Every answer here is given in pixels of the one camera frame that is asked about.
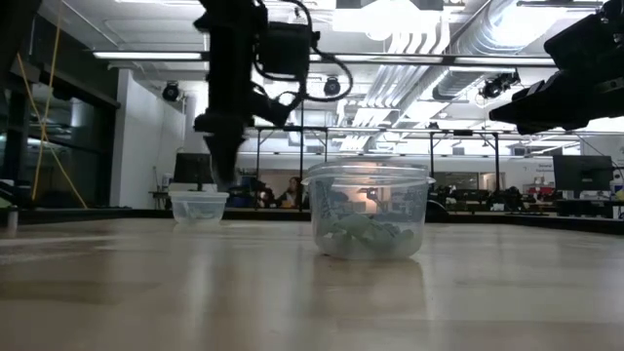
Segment clear plastic tub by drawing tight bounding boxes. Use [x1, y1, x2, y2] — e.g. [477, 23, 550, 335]
[168, 190, 231, 227]
[301, 160, 437, 261]

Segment person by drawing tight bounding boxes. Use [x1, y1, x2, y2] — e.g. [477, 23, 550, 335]
[278, 175, 307, 210]

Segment silver ventilation duct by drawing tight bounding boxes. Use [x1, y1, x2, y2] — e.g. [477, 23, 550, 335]
[431, 0, 542, 102]

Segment black metal rig frame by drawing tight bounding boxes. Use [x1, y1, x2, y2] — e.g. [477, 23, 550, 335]
[253, 99, 330, 212]
[427, 128, 502, 195]

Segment green white stevia packet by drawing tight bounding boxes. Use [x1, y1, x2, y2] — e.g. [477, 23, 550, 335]
[335, 213, 374, 239]
[339, 234, 377, 256]

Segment black monitor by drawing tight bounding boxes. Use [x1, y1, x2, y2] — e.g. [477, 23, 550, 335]
[173, 152, 216, 192]
[552, 154, 615, 193]

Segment black ceiling spotlight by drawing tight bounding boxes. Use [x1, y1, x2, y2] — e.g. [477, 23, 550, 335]
[322, 75, 343, 98]
[161, 81, 182, 103]

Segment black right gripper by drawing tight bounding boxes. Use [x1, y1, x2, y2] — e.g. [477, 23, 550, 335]
[488, 0, 624, 137]

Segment pale green pieces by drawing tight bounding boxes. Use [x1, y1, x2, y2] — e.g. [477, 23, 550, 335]
[372, 222, 416, 253]

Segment ceiling light strip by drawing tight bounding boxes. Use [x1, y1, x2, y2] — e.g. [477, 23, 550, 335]
[92, 50, 204, 61]
[451, 55, 558, 68]

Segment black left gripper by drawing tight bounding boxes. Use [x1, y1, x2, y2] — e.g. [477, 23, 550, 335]
[193, 0, 293, 192]

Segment yellow cable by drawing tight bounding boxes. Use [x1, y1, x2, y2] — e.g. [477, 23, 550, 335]
[16, 9, 90, 210]

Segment black cable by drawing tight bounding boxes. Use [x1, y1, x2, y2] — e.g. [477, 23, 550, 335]
[251, 0, 355, 116]

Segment black overhead camera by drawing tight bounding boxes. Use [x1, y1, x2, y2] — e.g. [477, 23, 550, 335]
[479, 69, 522, 100]

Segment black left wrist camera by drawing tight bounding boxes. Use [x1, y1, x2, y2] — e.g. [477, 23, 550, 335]
[256, 20, 314, 78]

